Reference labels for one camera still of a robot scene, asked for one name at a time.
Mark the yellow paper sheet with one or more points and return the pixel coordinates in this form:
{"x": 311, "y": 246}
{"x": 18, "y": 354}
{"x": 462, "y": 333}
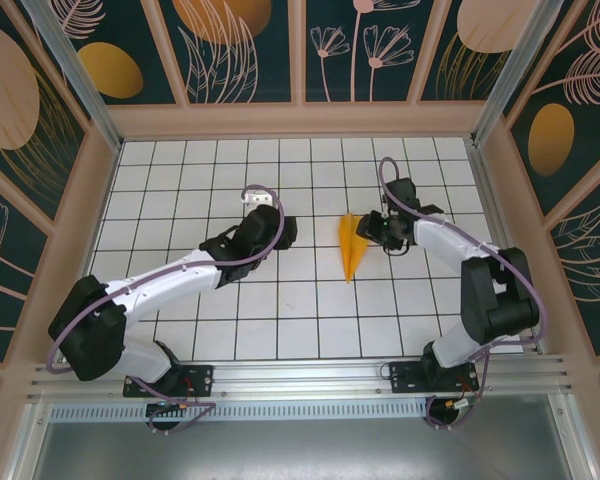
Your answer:
{"x": 351, "y": 250}

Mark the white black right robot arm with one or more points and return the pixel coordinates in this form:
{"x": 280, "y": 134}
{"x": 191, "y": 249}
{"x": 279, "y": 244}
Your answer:
{"x": 500, "y": 300}

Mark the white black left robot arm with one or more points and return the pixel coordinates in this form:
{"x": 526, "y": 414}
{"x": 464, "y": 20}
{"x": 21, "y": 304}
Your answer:
{"x": 90, "y": 325}

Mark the grey metal sheet panel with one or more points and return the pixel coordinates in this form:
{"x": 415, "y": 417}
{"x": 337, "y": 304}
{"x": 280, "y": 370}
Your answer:
{"x": 300, "y": 450}

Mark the small controller circuit board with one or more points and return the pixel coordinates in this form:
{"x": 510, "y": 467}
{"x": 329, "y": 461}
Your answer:
{"x": 167, "y": 406}
{"x": 460, "y": 402}

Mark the aluminium side rail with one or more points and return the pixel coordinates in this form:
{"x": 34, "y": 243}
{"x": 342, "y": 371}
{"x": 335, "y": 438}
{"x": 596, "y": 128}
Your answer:
{"x": 489, "y": 200}

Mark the aluminium mounting rail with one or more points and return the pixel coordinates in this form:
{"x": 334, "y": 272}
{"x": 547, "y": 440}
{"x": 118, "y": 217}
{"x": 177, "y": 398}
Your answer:
{"x": 300, "y": 372}

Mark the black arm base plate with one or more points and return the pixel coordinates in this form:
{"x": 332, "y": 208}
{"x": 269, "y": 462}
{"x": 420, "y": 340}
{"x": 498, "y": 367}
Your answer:
{"x": 405, "y": 377}
{"x": 200, "y": 380}

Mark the aluminium corner post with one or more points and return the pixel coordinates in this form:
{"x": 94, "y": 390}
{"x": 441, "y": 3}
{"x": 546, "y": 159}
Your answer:
{"x": 75, "y": 65}
{"x": 520, "y": 65}

